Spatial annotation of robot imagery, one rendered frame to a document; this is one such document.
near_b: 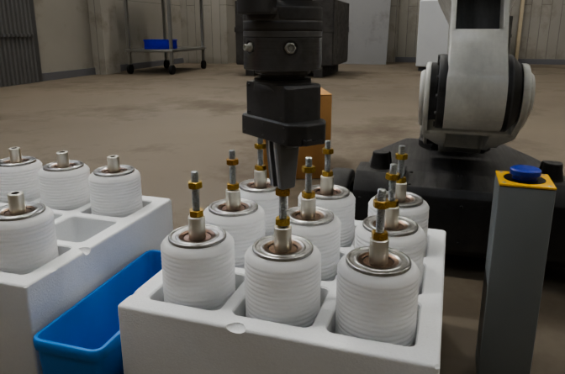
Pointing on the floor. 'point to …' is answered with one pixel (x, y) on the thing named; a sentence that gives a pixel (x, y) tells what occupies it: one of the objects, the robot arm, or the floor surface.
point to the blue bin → (94, 324)
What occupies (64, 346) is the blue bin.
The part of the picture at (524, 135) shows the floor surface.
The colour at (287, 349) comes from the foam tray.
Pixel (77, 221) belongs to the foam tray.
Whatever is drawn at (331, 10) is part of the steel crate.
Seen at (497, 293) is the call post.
